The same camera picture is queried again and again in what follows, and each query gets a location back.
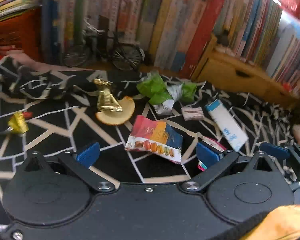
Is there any white blue paper bag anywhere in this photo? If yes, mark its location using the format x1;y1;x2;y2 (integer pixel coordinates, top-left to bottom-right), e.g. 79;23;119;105
205;99;248;152

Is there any macaron cookie snack packet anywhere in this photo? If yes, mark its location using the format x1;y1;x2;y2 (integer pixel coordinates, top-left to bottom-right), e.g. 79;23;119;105
125;115;183;164

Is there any row of upright books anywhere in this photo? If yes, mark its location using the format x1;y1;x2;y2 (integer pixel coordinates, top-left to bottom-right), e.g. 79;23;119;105
42;0;300;87

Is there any person's left hand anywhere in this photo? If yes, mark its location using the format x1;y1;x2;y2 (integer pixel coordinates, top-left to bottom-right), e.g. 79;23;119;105
241;205;300;240

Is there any small pink candy packet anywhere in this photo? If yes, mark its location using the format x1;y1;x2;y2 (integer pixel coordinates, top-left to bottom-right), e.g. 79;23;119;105
181;107;204;121

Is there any gold foil wrapper on peel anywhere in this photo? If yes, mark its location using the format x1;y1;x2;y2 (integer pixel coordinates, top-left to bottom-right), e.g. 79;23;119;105
93;79;122;112

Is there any black white patterned cloth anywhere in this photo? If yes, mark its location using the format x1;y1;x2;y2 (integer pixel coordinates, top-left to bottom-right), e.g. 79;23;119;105
0;55;300;230

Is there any wooden drawer shelf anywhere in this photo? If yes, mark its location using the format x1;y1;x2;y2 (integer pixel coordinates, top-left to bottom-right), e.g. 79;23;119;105
191;34;300;109

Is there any crumpled green wrapper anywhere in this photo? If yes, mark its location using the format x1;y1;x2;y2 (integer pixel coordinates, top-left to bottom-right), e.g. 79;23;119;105
136;72;197;115

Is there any miniature black bicycle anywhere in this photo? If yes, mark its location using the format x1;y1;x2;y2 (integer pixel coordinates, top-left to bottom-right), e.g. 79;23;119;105
62;18;145;71

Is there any red plastic crate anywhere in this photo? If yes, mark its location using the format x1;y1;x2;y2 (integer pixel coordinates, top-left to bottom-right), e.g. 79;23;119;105
0;8;43;60

